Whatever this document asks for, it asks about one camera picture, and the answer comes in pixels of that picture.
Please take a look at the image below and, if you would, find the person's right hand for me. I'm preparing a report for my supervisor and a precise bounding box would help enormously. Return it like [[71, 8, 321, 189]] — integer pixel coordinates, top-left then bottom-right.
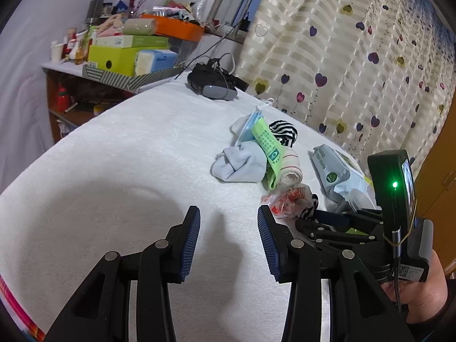
[[383, 249, 450, 325]]

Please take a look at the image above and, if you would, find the pink plush toy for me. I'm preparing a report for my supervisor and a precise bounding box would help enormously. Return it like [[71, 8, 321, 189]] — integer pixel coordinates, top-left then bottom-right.
[[95, 14, 125, 38]]

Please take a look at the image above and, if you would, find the flat green box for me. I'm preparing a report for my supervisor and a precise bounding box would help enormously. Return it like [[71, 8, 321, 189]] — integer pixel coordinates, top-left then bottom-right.
[[93, 35, 170, 49]]

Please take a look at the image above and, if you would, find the large green box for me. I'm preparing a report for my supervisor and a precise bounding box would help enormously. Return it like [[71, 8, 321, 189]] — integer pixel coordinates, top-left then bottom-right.
[[87, 44, 172, 78]]

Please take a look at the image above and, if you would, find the orange tray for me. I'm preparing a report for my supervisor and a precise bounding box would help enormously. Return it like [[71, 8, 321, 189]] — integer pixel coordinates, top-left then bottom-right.
[[141, 13, 206, 42]]

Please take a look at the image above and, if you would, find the grey black headset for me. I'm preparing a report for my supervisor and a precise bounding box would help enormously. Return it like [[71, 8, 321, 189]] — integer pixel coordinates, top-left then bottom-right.
[[187, 58, 249, 101]]

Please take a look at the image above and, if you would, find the heart print curtain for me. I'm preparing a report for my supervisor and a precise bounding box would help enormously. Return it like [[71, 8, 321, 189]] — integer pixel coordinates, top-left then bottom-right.
[[235, 0, 456, 172]]

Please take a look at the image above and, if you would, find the wooden shelf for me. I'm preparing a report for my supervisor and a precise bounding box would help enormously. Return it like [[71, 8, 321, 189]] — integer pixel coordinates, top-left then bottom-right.
[[42, 65, 140, 144]]

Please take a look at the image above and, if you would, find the colourful striped cloth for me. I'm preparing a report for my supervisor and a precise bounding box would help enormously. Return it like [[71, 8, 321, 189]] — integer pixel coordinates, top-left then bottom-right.
[[0, 276, 45, 342]]

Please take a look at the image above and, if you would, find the blue face mask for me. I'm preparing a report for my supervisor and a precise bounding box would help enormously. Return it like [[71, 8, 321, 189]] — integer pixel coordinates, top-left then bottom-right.
[[230, 99, 275, 147]]

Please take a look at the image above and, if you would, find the striped cardboard tray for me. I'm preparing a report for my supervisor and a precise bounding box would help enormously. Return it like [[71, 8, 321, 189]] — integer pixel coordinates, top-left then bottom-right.
[[82, 62, 189, 93]]

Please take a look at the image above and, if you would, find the amber bottle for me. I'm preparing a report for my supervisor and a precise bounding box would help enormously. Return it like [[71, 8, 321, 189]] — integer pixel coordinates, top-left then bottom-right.
[[75, 39, 88, 65]]

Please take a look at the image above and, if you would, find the white cable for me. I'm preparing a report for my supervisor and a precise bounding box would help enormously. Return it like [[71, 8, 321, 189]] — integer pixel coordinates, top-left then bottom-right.
[[220, 53, 236, 76]]

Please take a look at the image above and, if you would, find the beige bandage roll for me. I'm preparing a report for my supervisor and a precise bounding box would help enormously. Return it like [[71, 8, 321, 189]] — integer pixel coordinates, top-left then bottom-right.
[[123, 19, 158, 36]]

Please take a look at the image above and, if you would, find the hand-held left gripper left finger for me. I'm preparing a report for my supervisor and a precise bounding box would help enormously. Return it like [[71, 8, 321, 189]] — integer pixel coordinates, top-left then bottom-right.
[[44, 205, 201, 342]]

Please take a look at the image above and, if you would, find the red printed plastic bag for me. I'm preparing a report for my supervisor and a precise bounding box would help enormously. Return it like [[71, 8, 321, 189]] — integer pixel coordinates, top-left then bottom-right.
[[261, 183, 314, 220]]

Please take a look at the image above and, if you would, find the green printed sock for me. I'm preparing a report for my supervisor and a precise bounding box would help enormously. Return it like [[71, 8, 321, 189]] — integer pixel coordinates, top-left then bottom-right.
[[251, 117, 286, 190]]

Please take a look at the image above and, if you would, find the light blue sock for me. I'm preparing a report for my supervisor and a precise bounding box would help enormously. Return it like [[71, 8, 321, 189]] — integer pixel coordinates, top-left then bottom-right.
[[212, 141, 268, 183]]

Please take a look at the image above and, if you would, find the blue white tissue pack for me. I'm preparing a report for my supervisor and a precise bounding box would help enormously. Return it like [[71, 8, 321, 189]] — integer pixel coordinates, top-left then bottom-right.
[[135, 49, 179, 78]]

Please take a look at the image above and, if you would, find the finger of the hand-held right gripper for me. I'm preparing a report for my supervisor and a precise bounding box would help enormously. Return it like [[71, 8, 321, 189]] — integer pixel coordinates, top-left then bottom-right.
[[315, 209, 384, 230], [295, 219, 378, 247]]

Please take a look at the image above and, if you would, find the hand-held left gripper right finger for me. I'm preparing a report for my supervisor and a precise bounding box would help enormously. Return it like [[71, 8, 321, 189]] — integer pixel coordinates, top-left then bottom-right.
[[257, 205, 416, 342]]

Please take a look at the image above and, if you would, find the black white striped sock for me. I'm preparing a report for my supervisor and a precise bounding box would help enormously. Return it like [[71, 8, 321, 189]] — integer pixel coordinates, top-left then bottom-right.
[[301, 193, 320, 220], [268, 120, 299, 148]]

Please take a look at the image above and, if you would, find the red white bottle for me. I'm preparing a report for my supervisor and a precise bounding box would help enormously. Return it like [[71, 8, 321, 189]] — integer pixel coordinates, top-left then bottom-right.
[[65, 30, 79, 60]]

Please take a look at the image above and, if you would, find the black cable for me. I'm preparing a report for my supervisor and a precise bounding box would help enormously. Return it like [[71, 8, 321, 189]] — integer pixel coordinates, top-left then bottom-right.
[[174, 11, 251, 81]]

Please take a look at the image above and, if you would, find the wet wipes packet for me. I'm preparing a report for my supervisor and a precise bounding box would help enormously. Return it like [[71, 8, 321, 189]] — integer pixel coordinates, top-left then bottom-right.
[[309, 144, 375, 213]]

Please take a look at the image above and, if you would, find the wooden cabinet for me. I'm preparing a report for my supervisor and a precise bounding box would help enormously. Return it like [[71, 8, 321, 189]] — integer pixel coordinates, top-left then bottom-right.
[[415, 114, 456, 278]]

